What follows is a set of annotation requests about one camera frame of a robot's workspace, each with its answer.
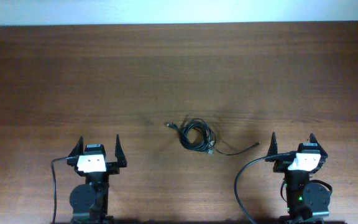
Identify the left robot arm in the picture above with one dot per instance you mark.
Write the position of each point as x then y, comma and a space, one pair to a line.
89, 201

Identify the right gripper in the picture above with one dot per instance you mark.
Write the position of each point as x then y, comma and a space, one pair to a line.
324, 155

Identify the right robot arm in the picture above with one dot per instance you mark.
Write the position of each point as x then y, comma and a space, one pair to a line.
307, 199

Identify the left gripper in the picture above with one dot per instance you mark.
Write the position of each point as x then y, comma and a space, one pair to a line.
112, 168

